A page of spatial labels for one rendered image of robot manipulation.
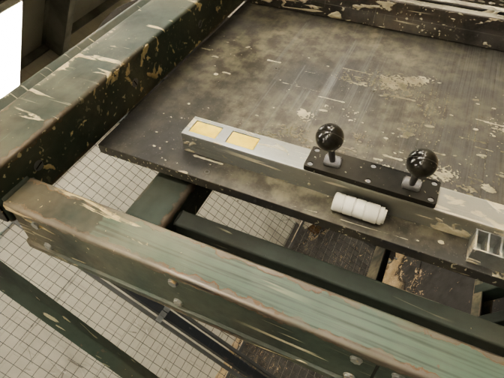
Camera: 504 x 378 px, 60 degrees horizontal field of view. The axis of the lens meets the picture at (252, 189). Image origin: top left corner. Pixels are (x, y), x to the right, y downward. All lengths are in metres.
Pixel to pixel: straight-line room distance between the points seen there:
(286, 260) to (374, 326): 0.21
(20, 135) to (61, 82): 0.14
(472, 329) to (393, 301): 0.11
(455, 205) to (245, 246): 0.32
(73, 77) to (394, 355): 0.66
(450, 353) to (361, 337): 0.10
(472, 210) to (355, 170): 0.17
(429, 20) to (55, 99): 0.82
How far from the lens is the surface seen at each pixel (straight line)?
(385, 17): 1.16
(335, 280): 0.68
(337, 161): 0.68
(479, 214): 0.70
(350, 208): 0.67
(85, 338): 1.26
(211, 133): 0.75
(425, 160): 0.57
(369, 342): 0.53
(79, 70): 0.85
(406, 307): 0.68
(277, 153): 0.71
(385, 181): 0.68
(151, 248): 0.59
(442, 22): 1.15
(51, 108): 0.78
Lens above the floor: 1.66
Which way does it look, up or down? 7 degrees down
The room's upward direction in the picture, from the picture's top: 53 degrees counter-clockwise
